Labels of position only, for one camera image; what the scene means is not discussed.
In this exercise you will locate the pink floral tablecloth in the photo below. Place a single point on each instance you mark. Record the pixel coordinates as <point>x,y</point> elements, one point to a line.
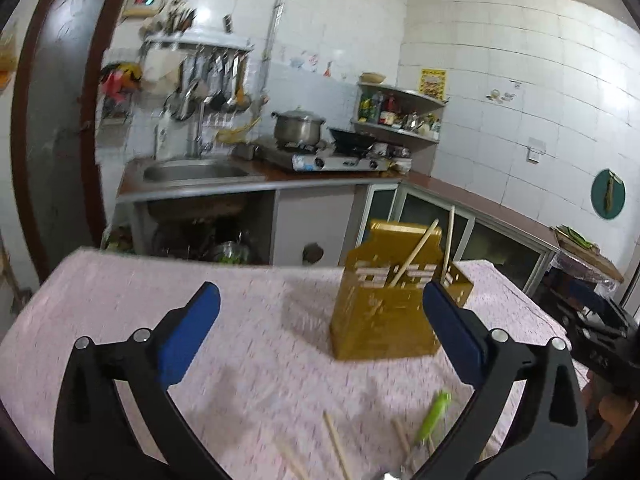
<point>250,360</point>

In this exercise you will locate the kitchen counter cabinet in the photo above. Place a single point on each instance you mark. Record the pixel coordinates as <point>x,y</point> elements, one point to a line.
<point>310,220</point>

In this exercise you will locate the green round cutting board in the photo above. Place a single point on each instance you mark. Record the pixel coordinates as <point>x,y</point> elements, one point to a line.
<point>600,195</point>

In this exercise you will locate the yellow perforated utensil holder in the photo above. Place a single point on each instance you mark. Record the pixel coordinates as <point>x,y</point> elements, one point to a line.
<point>385,320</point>

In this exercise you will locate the person's right hand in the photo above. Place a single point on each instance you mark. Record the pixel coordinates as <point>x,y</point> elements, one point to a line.
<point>617,420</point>

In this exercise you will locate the brown frosted glass door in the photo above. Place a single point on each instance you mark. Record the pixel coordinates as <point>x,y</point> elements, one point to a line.
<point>60,110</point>

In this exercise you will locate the yellow wall poster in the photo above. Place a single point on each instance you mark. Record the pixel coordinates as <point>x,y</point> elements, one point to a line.
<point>433,84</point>

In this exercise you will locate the beige wall device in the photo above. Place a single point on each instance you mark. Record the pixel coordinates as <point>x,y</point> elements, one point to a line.
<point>142,4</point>

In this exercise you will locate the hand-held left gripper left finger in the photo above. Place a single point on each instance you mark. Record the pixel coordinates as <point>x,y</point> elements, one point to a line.
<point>192,330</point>

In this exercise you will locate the orange wall hanging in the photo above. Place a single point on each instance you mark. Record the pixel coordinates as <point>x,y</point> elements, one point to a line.
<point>7,57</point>

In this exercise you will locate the row of hanging kitchen utensils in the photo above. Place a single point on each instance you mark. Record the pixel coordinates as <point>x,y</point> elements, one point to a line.
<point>210,75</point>

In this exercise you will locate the wooden chopstick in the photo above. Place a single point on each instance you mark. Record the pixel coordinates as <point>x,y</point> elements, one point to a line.
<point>334,440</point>
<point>292,460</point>
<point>401,435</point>
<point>449,240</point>
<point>417,251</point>

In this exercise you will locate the metal cooking pot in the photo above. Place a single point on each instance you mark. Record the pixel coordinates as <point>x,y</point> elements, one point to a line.
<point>297,127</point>

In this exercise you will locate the corner wall shelf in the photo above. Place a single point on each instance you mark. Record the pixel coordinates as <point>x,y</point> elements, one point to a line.
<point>400,91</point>

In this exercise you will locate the gas stove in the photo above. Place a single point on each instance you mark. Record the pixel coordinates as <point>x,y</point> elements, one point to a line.
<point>320,161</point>

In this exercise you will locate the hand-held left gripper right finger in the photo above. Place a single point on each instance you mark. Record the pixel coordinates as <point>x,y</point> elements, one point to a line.
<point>455,340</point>

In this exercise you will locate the black wok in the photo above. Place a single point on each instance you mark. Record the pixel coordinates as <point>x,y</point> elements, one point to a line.
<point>352,139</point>

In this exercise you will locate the stainless steel sink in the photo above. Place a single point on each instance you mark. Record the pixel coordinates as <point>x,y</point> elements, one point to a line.
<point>195,171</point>

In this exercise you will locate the wooden cutting board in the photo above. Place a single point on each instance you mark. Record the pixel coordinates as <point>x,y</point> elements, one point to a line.
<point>595,257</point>

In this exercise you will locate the metal kettle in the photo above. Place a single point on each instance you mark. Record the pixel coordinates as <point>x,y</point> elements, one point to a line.
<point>412,121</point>

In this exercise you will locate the white wall socket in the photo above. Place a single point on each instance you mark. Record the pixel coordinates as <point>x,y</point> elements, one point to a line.
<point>535,150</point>

